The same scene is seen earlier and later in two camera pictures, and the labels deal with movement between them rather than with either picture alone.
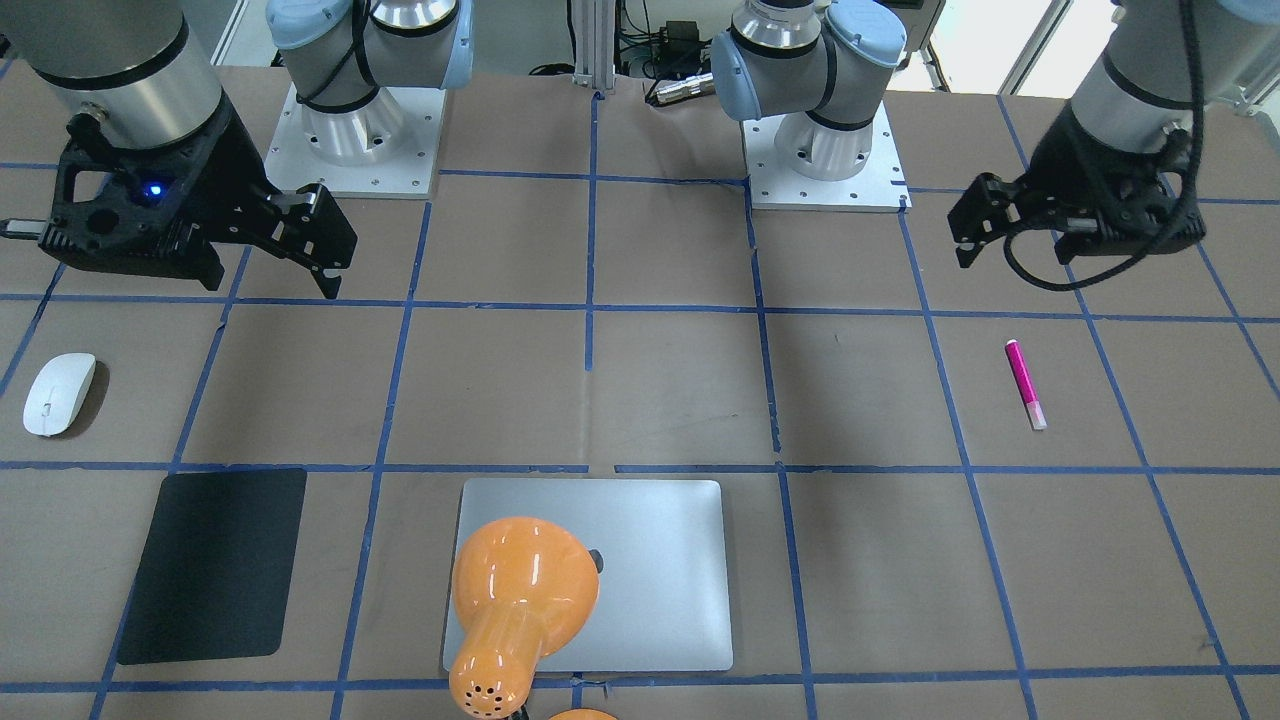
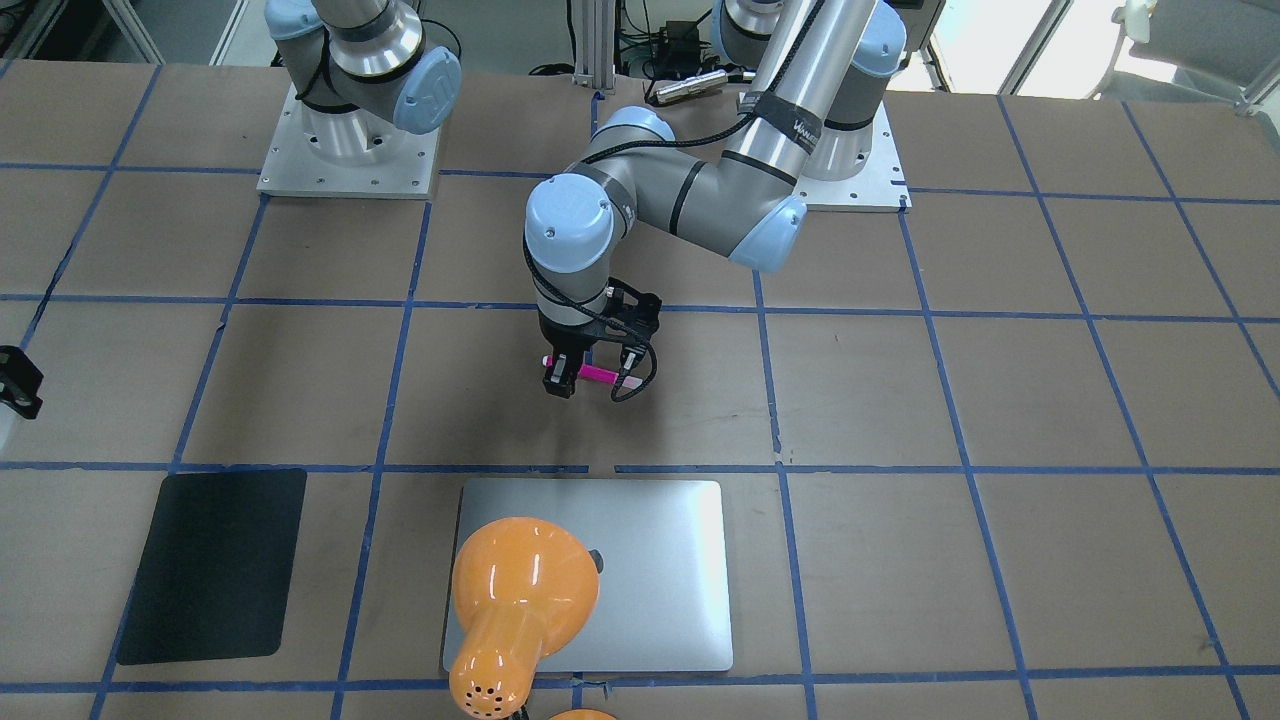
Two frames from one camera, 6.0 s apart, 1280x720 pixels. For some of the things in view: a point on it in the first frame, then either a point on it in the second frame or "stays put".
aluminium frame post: x=593 y=24 stays put
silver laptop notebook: x=660 y=549 stays put
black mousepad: x=219 y=567 stays put
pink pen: x=1035 y=410 -> x=598 y=374
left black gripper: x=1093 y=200 -> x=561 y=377
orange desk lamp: x=522 y=588 stays put
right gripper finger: x=314 y=223 -> x=20 y=381
